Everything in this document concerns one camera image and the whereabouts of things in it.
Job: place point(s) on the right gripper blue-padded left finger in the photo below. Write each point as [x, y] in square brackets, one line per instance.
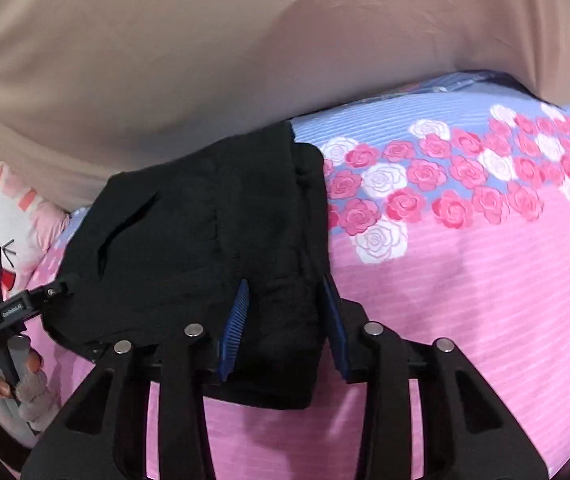
[233, 331]

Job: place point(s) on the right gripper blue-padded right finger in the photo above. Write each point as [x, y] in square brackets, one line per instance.
[337, 335]

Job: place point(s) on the black pants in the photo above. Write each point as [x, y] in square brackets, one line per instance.
[200, 259]

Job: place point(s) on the left hand in grey glove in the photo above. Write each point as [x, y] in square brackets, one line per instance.
[27, 409]

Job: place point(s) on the white bunny face pillow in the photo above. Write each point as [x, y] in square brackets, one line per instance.
[29, 225]

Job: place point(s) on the beige fabric headboard cover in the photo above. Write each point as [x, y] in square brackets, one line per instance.
[89, 88]

